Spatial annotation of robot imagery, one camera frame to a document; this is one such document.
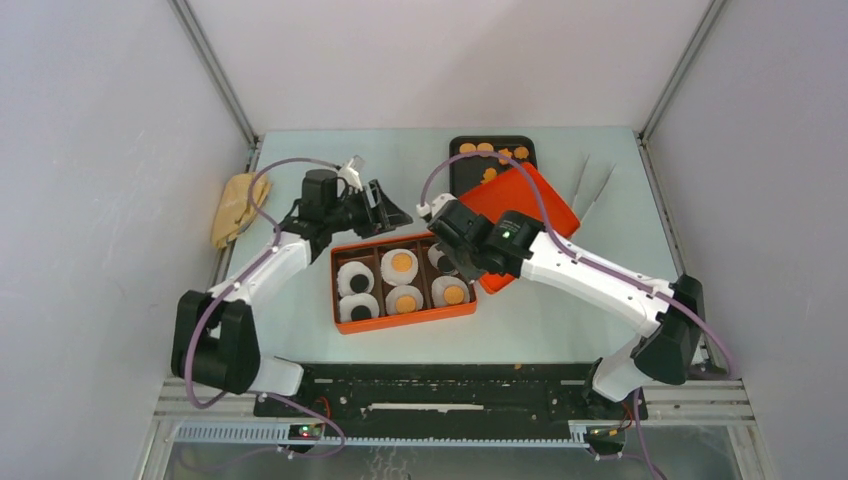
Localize orange cookie box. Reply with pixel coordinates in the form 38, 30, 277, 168
330, 234, 477, 335

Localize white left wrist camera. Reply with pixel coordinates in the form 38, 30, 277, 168
337, 155, 365, 192

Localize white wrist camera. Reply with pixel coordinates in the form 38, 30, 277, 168
337, 155, 365, 192
416, 193, 456, 221

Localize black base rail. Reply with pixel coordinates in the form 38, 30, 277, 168
294, 363, 647, 441

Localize white paper cup liner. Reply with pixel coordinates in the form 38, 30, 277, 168
385, 285, 424, 316
427, 243, 457, 275
339, 293, 380, 323
431, 276, 470, 308
336, 261, 375, 297
380, 249, 419, 286

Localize black sandwich cookie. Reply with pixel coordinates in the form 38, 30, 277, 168
350, 305, 373, 321
348, 273, 372, 294
436, 256, 457, 275

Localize star orange cookie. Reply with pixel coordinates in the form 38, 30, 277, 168
480, 168, 498, 184

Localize yellow cloth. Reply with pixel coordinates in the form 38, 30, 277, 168
210, 173, 258, 249

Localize small flower orange cookie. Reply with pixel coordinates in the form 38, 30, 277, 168
513, 146, 530, 161

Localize black cookie tray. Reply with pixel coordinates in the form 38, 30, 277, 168
448, 135, 537, 197

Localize metal tongs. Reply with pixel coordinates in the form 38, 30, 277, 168
570, 154, 617, 223

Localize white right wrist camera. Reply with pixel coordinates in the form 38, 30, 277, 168
416, 193, 456, 221

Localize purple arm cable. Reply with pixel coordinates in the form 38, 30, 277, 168
184, 157, 348, 461
419, 150, 737, 480

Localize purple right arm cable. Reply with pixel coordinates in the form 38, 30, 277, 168
419, 150, 737, 480

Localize orange box lid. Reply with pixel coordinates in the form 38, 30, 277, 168
458, 162, 582, 295

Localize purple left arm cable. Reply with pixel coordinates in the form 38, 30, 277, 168
184, 157, 348, 461

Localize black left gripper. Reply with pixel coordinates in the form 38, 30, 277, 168
326, 180, 412, 240

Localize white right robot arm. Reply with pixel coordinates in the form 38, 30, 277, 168
416, 194, 702, 418

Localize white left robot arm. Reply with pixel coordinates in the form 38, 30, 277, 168
170, 169, 413, 417

